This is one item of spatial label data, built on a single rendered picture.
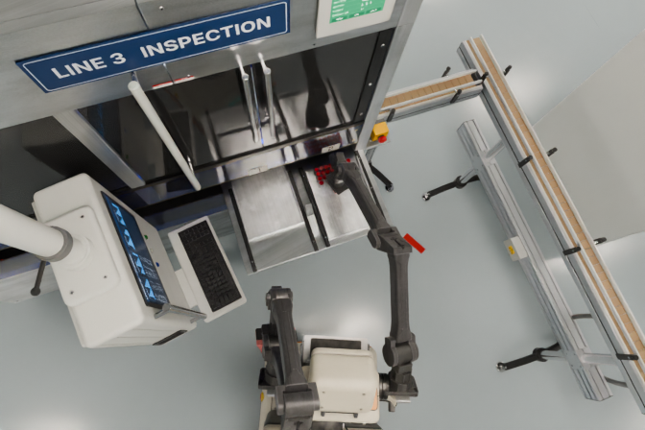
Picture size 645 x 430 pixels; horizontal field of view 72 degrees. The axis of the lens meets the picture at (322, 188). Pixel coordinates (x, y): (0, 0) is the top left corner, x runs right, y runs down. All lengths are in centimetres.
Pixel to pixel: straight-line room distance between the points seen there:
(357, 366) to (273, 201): 88
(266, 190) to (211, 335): 114
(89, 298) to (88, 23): 72
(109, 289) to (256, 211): 87
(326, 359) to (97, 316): 69
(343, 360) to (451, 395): 158
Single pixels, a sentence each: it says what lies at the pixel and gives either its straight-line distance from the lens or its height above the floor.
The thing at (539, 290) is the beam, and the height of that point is 50.
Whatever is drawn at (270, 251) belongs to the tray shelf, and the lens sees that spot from 201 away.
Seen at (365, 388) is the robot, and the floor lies 139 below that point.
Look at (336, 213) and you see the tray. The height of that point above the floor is 88.
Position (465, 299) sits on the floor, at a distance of 307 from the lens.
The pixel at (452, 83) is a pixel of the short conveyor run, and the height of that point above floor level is 93.
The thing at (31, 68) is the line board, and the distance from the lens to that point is 116.
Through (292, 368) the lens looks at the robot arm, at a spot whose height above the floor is 155.
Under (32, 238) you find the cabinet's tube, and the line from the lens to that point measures 116.
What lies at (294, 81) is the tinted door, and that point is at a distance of 143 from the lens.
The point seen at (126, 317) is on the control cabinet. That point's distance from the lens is 138.
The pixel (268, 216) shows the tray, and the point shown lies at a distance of 204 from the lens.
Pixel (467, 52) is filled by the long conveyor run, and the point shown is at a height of 93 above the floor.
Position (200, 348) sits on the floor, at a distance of 290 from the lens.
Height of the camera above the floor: 285
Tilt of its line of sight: 71 degrees down
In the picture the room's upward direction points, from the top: 12 degrees clockwise
